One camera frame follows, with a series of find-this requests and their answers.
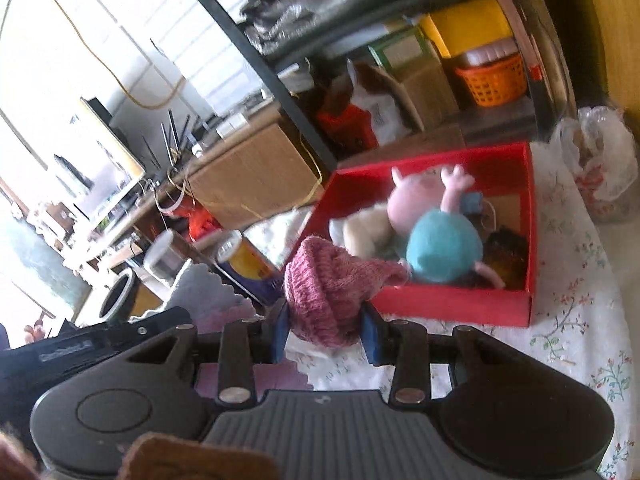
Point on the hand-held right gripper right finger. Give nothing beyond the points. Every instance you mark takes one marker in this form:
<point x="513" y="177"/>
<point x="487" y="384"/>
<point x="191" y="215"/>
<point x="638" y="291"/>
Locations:
<point x="371" y="335"/>

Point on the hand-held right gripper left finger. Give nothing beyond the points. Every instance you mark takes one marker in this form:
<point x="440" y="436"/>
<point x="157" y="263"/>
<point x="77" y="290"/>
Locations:
<point x="280" y="332"/>

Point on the pink knitted hat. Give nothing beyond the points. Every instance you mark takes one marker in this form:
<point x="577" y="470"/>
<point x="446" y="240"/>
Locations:
<point x="325" y="290"/>

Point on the red cardboard box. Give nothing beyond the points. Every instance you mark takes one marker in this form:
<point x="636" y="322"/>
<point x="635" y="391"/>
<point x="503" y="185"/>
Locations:
<point x="450" y="305"/>

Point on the cream plush bear purple outfit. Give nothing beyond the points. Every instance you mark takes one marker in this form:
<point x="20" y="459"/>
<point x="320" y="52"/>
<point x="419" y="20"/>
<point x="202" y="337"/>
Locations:
<point x="365" y="232"/>

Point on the pink pig plush teal body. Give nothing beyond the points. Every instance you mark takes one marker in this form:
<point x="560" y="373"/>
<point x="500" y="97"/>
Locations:
<point x="440" y="245"/>

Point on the dark brown soft item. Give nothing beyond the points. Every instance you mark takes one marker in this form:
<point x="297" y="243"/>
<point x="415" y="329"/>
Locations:
<point x="505" y="255"/>

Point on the small blue soft toy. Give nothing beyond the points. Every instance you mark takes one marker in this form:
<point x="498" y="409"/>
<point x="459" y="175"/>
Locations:
<point x="472" y="204"/>

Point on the pink scalloped cloth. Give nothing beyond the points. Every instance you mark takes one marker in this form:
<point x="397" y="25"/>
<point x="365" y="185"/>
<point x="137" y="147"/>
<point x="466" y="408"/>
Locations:
<point x="285" y="377"/>

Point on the yellow trash bin black rim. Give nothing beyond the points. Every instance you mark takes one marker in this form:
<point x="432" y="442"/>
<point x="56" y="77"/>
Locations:
<point x="117" y="297"/>

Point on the purple and yellow can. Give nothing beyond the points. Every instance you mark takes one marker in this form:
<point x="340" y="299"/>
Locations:
<point x="247" y="260"/>

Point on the white scalloped cloth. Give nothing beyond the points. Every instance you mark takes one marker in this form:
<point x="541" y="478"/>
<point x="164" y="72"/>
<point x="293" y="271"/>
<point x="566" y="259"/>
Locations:
<point x="200" y="285"/>

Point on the stainless steel thermos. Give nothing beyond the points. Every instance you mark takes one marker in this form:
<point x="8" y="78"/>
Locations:
<point x="165" y="257"/>

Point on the brown felt cloth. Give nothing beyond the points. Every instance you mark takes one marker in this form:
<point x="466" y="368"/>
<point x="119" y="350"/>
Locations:
<point x="200" y="460"/>

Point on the flat screen monitor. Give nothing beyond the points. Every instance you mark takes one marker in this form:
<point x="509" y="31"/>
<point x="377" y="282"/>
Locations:
<point x="95" y="170"/>

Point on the floral tablecloth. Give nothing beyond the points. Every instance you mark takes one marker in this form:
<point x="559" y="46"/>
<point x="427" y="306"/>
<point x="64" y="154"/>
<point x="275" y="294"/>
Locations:
<point x="565" y="310"/>

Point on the red plastic bag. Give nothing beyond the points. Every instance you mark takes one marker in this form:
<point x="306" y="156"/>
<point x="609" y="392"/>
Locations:
<point x="345" y="125"/>

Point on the white plastic bag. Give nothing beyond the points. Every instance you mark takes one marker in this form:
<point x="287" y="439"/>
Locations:
<point x="382" y="115"/>

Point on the black router with antennas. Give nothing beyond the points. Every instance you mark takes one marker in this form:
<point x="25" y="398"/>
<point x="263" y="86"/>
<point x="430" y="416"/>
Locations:
<point x="170" y="140"/>

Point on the brown cardboard box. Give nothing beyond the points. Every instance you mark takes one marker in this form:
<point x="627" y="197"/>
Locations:
<point x="425" y="95"/>

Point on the black shelf rack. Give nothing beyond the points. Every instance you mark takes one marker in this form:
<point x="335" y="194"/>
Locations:
<point x="257" y="67"/>

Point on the orange plastic basket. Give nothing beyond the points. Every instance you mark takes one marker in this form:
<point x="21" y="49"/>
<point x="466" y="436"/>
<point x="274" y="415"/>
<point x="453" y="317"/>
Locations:
<point x="492" y="82"/>

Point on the green and white box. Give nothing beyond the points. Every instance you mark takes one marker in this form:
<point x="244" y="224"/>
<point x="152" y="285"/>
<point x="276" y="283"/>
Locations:
<point x="400" y="50"/>

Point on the clear plastic bag with snacks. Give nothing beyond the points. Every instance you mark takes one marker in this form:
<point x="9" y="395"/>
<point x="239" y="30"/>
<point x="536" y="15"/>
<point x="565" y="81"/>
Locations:
<point x="600" y="160"/>

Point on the yellow box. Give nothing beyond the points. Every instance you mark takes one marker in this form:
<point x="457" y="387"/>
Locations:
<point x="470" y="25"/>

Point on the wooden cabinet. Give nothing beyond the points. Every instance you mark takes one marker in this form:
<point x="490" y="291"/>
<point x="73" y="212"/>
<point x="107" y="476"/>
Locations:
<point x="615" y="35"/>

